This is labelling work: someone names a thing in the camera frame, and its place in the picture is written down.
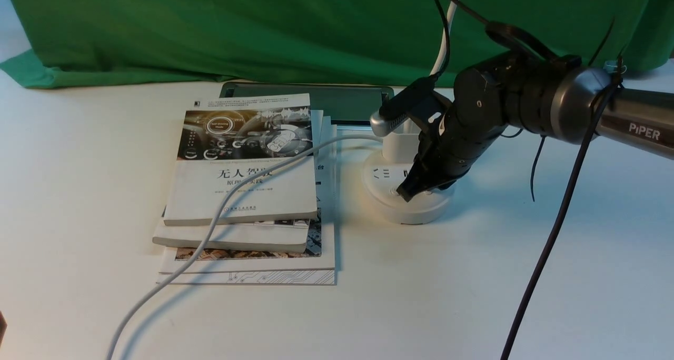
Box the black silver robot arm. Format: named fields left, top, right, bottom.
left=397, top=52, right=672, bottom=201

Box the green backdrop cloth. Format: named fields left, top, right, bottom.
left=2, top=0, right=672, bottom=89

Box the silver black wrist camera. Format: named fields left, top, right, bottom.
left=369, top=76, right=452, bottom=137

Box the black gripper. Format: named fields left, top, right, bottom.
left=396, top=99, right=508, bottom=202

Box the bottom book circuit pattern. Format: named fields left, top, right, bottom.
left=171, top=145, right=336, bottom=285

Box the white lamp power cable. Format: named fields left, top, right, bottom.
left=106, top=134, right=383, bottom=360

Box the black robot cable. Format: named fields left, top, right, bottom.
left=431, top=0, right=629, bottom=360

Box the top book with car cover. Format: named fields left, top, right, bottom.
left=162, top=93, right=322, bottom=226

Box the black desk cable tray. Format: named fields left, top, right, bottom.
left=220, top=82, right=395, bottom=126

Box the metal binder clip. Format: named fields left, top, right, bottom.
left=603, top=60, right=625, bottom=74

